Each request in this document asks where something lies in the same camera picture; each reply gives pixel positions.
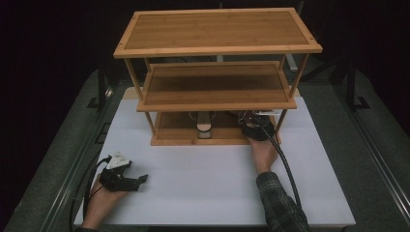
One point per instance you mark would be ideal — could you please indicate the person's right hand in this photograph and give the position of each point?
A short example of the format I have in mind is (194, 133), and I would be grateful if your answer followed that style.
(262, 154)

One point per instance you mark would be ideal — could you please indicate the black metal stand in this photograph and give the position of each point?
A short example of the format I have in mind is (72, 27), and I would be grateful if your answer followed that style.
(102, 83)
(353, 87)

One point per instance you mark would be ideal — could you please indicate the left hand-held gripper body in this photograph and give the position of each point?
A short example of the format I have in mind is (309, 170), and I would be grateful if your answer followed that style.
(116, 179)

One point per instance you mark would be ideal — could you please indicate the three-tier wooden shoe rack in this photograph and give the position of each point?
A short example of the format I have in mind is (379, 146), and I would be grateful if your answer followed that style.
(216, 30)

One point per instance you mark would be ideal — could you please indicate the person's left hand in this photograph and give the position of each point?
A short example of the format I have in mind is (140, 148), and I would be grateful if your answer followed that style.
(101, 201)

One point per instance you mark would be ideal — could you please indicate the metal floor rail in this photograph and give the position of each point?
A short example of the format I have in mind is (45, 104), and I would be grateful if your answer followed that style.
(74, 167)
(377, 154)

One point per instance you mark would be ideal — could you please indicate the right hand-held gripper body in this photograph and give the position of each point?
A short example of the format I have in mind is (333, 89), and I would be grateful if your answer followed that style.
(257, 127)

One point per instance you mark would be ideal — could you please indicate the white bar behind rack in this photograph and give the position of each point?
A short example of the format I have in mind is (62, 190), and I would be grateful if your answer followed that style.
(291, 63)

